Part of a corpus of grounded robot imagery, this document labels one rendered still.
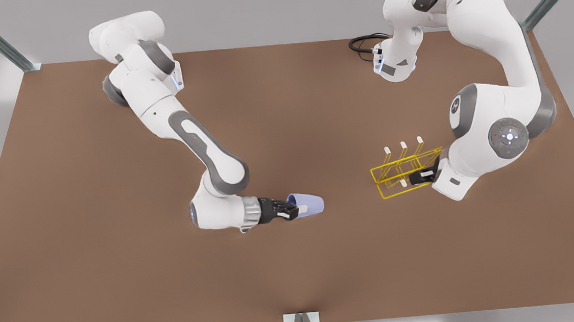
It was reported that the blue cup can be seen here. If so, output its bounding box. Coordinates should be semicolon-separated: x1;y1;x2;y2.
286;191;326;219

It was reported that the yellow wire cup holder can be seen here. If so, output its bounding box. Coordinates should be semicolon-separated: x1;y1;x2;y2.
368;135;447;201

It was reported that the black cable loop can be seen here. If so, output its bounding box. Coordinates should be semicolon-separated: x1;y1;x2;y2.
348;32;392;64

